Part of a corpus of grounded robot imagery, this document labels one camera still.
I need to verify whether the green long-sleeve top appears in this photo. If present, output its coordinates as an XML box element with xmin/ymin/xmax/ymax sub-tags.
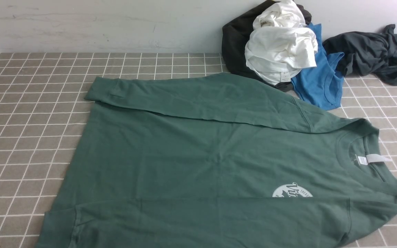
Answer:
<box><xmin>36</xmin><ymin>73</ymin><xmax>397</xmax><ymax>248</ymax></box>

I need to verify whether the black garment under pile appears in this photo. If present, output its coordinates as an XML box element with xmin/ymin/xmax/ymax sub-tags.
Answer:
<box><xmin>222</xmin><ymin>0</ymin><xmax>312</xmax><ymax>92</ymax></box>

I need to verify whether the white crumpled shirt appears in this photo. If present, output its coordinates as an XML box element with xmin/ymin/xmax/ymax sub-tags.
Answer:
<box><xmin>245</xmin><ymin>0</ymin><xmax>318</xmax><ymax>85</ymax></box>

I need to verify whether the blue t-shirt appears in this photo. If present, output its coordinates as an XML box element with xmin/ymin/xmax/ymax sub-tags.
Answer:
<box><xmin>291</xmin><ymin>23</ymin><xmax>344</xmax><ymax>111</ymax></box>

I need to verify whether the dark grey crumpled garment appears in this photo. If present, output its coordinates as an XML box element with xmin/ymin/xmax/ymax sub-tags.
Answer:
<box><xmin>323</xmin><ymin>24</ymin><xmax>397</xmax><ymax>86</ymax></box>

